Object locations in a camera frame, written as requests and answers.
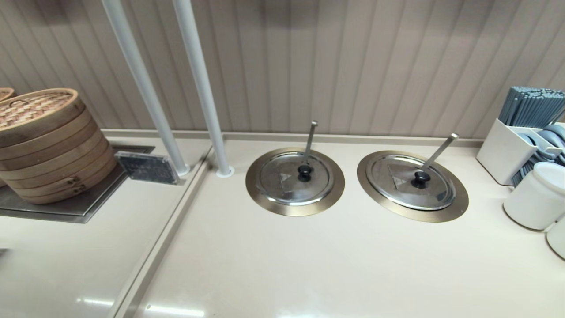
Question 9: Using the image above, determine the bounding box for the left steel pot lid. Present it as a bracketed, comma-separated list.
[245, 147, 346, 217]

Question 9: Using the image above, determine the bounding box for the right steel pot lid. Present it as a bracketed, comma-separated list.
[357, 150, 470, 223]

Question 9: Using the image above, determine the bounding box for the white metal pole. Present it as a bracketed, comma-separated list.
[102, 0, 191, 176]
[172, 0, 235, 178]

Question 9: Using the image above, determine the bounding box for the dark acrylic sign placard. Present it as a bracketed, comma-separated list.
[115, 151, 180, 185]

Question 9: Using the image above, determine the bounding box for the steel inset tray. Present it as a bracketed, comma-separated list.
[0, 144, 156, 224]

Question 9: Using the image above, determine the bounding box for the white utensil holder box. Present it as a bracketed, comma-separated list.
[476, 118, 565, 186]

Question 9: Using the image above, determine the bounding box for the bamboo steamer stack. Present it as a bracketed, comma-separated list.
[0, 88, 117, 205]

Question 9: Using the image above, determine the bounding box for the grey chopsticks bundle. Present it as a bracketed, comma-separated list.
[499, 86, 565, 129]

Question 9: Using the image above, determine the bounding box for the white round container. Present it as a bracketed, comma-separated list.
[546, 216, 565, 260]
[503, 162, 565, 231]

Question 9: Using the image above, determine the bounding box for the left steel ladle handle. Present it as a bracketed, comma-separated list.
[303, 121, 319, 165]

